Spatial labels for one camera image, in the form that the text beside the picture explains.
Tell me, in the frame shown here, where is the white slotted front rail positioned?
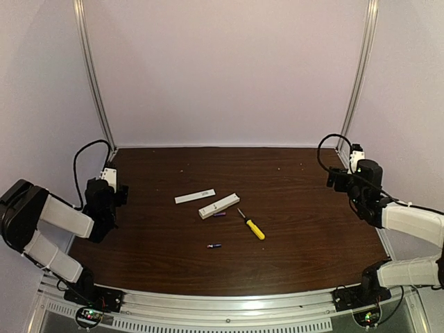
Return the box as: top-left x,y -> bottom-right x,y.
36,282 -> 422,333

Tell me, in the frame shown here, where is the aluminium corner post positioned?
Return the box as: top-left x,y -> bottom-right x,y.
73,0 -> 117,152
340,0 -> 379,137

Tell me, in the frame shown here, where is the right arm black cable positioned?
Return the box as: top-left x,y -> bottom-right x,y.
317,133 -> 444,214

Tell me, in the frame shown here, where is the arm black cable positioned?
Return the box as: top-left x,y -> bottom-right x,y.
72,139 -> 114,209
317,133 -> 444,214

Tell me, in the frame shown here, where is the white remote control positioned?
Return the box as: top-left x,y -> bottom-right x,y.
198,193 -> 240,220

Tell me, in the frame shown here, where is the aluminium right corner post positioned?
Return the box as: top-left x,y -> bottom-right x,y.
340,0 -> 379,137

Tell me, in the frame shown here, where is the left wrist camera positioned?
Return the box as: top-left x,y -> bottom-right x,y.
99,167 -> 117,192

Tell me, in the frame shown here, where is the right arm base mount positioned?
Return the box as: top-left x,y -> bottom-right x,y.
331,284 -> 391,312

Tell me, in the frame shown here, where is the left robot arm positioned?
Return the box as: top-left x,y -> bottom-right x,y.
1,179 -> 127,304

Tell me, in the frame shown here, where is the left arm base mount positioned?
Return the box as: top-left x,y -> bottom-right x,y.
63,284 -> 124,313

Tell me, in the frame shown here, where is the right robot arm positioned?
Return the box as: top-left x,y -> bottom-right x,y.
326,159 -> 443,302

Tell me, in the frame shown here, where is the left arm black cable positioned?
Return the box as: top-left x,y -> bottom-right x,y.
72,139 -> 114,209

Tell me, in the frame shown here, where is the white remote battery cover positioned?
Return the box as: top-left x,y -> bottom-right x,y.
174,189 -> 216,205

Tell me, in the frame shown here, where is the yellow handled screwdriver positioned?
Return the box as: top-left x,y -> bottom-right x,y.
237,208 -> 266,241

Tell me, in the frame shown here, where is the aluminium left corner post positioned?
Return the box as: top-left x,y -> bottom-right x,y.
73,0 -> 117,152

